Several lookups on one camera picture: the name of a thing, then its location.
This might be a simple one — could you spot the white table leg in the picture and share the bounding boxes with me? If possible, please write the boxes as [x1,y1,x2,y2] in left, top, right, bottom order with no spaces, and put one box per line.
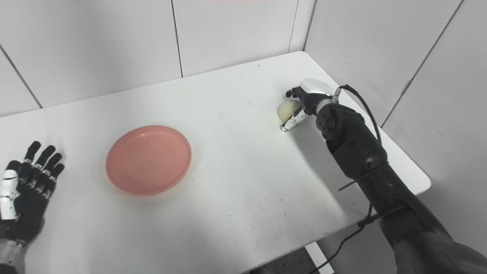
[304,243,335,274]

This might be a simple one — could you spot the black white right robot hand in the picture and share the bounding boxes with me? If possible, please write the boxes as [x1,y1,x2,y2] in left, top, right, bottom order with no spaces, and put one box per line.
[280,78,334,132]

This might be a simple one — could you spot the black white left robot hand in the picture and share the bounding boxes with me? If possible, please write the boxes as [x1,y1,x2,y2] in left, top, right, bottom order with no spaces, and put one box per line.
[0,141,65,244]

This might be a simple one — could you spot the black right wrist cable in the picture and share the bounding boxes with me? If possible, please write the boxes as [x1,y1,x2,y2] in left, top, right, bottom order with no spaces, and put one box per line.
[308,84,383,274]

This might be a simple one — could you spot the cream steamed bun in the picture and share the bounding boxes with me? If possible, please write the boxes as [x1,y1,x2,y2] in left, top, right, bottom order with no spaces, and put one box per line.
[278,100,303,123]

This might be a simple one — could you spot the pink round plate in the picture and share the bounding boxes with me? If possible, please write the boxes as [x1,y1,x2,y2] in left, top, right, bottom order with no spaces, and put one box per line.
[105,125,192,196]

